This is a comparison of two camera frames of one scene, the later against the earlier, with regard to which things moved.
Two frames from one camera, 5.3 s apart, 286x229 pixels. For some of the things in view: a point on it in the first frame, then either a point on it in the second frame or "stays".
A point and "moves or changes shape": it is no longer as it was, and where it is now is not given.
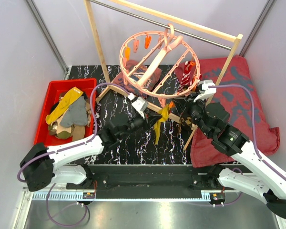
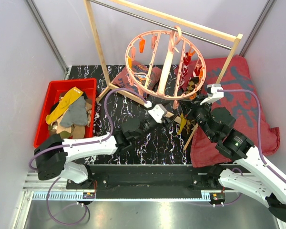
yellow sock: [72, 95] stays
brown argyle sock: [186, 123] → [193, 81]
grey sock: [76, 114] stays
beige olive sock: [76, 133] stays
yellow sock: [164, 112] moves or changes shape
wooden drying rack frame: [237, 37] stays
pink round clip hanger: [157, 65] moves or changes shape
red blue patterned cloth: [238, 75] stays
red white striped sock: [186, 81] → [186, 61]
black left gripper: [152, 119] → [169, 120]
